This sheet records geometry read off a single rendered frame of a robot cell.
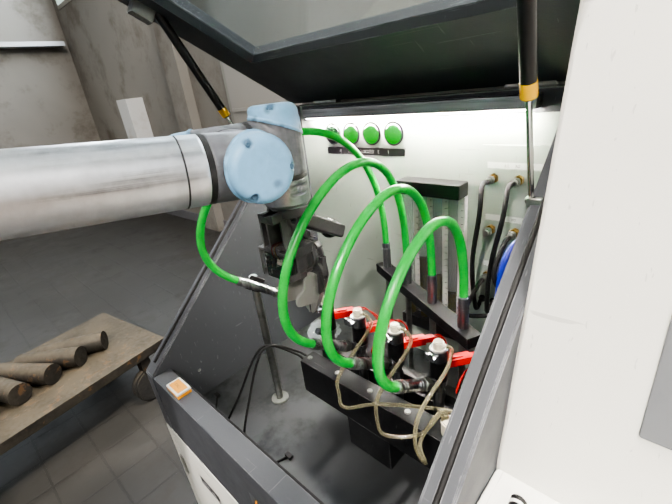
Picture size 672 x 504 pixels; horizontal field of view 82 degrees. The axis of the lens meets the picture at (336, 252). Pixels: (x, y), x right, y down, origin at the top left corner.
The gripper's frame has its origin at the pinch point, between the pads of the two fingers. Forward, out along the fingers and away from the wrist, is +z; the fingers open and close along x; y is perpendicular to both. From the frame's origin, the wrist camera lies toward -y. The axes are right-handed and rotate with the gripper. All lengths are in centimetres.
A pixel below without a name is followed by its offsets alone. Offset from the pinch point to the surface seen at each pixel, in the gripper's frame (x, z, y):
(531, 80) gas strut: 32.5, -34.9, -8.0
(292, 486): 12.5, 17.3, 19.9
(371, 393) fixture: 12.6, 14.2, 0.5
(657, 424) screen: 49.7, -0.8, -2.3
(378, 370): 24.4, -5.2, 12.0
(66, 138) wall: -707, -6, -128
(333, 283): 16.5, -13.8, 9.9
